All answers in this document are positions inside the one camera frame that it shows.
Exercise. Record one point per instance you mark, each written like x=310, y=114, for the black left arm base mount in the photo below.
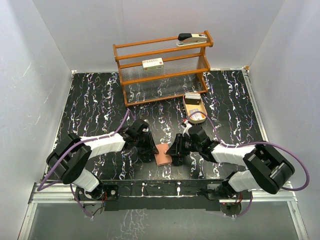
x=110, y=192

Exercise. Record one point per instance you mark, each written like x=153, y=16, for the black and white stapler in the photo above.
x=186, y=39

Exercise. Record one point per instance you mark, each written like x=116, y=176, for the pink leather card holder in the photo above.
x=162, y=159

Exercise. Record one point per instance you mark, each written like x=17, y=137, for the stack of cards in tray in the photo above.
x=192, y=98

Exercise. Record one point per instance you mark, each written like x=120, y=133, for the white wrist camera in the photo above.
x=145, y=126
x=186, y=126

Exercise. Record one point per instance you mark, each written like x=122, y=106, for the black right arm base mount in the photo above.
x=219, y=192

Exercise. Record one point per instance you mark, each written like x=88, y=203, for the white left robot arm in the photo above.
x=68, y=160

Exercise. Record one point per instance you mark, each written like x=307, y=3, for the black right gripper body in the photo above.
x=189, y=146

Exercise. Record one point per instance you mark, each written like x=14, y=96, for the wooden three-tier shelf rack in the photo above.
x=184, y=69

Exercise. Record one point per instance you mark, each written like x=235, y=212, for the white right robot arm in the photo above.
x=267, y=168

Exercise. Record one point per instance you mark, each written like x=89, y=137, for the white staples box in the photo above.
x=152, y=64

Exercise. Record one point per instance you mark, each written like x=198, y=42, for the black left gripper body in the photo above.
x=142, y=143

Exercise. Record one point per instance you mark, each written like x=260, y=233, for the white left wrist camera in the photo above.
x=145, y=126

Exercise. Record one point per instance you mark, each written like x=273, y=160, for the loose cards in tray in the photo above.
x=195, y=115

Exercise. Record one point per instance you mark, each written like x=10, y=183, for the tan oval plastic tray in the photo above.
x=194, y=107

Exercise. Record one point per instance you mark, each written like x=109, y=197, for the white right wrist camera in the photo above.
x=186, y=126

